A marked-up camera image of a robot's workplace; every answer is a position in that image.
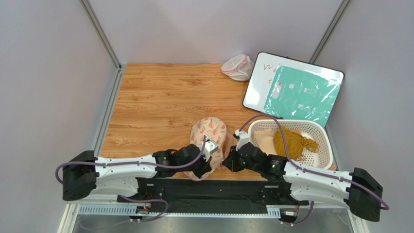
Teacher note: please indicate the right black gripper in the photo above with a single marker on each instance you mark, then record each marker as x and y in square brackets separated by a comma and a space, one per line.
[233, 158]

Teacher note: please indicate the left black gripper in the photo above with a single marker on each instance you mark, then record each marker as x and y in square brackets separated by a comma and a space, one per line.
[205, 167]

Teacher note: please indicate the floral mesh laundry bag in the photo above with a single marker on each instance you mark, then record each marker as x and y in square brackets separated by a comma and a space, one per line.
[215, 129]

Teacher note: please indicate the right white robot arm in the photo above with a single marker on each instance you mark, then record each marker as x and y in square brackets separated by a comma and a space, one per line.
[357, 190]

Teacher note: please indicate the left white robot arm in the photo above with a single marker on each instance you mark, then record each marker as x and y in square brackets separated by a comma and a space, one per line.
[87, 174]

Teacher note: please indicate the beige bra in basket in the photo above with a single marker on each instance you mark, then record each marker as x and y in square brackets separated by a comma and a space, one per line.
[265, 140]

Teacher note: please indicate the white mesh bag pink trim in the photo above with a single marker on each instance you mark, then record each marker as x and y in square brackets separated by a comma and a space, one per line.
[238, 68]

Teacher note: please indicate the mustard yellow garment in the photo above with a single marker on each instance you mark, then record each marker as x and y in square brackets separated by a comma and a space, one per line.
[295, 142]

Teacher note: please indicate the white plastic basket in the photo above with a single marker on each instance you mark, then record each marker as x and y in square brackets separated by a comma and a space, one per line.
[309, 129]

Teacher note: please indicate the teal instruction sheet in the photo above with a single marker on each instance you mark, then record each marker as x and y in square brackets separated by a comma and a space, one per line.
[299, 94]

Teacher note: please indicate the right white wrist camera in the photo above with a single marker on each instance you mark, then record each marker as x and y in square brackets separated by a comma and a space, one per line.
[242, 138]

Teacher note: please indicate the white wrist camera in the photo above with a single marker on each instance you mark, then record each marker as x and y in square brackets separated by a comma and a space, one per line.
[242, 138]
[210, 147]

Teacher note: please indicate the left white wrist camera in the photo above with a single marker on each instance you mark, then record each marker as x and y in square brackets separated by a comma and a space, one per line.
[210, 147]

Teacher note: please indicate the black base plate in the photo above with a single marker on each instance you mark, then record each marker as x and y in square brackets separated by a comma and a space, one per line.
[205, 197]

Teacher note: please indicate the aluminium rail frame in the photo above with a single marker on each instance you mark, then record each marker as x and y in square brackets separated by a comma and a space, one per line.
[151, 216]

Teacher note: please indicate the whiteboard with black frame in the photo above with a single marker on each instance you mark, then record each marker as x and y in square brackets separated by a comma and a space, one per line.
[262, 76]

